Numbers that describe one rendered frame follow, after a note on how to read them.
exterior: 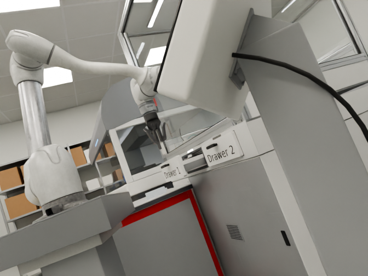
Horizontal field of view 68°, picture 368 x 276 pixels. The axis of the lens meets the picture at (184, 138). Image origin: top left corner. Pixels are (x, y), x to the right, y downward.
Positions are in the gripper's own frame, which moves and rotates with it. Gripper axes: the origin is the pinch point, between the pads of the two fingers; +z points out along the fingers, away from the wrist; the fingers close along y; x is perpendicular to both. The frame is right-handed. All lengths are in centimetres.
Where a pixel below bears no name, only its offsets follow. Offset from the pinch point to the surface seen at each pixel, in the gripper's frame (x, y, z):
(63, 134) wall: 424, -23, -131
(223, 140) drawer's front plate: -35.6, 14.5, 8.7
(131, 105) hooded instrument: 83, 18, -53
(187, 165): -9.8, 5.6, 13.1
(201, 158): -9.8, 14.4, 12.2
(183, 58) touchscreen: -108, -34, 1
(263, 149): -52, 19, 18
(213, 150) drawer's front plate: -24.0, 14.5, 11.0
